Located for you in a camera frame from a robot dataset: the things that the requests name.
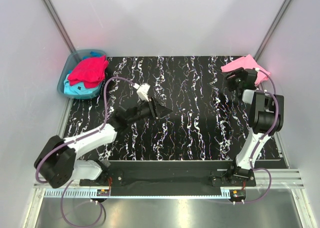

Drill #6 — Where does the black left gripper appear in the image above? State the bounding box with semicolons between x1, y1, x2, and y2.
127;96;172;125

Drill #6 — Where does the pink t shirt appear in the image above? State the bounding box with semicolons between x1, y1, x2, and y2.
221;54;271;85

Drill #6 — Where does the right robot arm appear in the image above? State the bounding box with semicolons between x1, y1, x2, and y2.
221;67;284;187

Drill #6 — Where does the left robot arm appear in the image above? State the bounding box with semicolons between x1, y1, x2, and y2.
34;97;172;189

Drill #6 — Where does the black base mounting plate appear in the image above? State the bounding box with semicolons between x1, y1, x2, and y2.
79;161;256;197

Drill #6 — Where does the magenta t shirt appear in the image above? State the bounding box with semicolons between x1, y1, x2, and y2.
67;55;109;88

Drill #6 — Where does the teal blue t shirt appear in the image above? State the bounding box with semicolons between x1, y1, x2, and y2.
64;75;95;94

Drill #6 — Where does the translucent blue plastic basket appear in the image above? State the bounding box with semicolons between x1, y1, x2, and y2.
57;49;107;99

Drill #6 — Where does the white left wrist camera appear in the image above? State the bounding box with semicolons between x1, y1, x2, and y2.
133;83;151;101

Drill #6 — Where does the right aluminium corner post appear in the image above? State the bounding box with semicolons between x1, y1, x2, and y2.
253;0;293;61

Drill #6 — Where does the aluminium corner post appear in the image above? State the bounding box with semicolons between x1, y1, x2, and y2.
253;0;293;61
41;0;76;53

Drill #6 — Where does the aluminium front rail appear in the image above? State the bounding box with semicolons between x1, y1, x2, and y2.
33;168;305;189

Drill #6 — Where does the white slotted cable duct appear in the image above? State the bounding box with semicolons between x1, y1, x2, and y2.
44;188;111;199

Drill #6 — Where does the left aluminium corner post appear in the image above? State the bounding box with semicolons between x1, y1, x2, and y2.
41;0;76;53

